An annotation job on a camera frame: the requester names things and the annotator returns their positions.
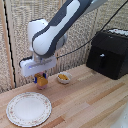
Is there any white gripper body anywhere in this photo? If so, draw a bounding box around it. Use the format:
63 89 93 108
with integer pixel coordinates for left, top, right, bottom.
19 54 58 77

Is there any black cable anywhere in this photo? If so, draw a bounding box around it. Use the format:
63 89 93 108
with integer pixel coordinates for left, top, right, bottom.
56 4 128 60

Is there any white item on appliance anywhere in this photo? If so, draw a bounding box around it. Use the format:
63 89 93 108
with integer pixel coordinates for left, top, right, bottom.
108 28 128 37

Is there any black box appliance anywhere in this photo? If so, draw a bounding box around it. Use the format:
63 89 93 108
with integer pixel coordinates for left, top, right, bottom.
85 29 128 81

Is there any small white bowl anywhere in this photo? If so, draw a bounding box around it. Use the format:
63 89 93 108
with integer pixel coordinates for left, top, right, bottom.
56 71 73 85

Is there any yellow food in bowl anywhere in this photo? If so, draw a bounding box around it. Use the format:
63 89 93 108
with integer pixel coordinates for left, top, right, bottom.
58 74 70 81

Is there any wooden vertical post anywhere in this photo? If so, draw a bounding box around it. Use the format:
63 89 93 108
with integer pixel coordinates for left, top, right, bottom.
0 0 17 90

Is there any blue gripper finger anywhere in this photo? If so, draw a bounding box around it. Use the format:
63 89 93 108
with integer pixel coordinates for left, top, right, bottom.
33 75 39 85
43 72 49 81

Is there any white floral rim plate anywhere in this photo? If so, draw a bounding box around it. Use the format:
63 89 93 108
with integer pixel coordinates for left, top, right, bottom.
5 92 53 128

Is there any pink cup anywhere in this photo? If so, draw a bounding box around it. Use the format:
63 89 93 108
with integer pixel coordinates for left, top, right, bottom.
35 71 50 91

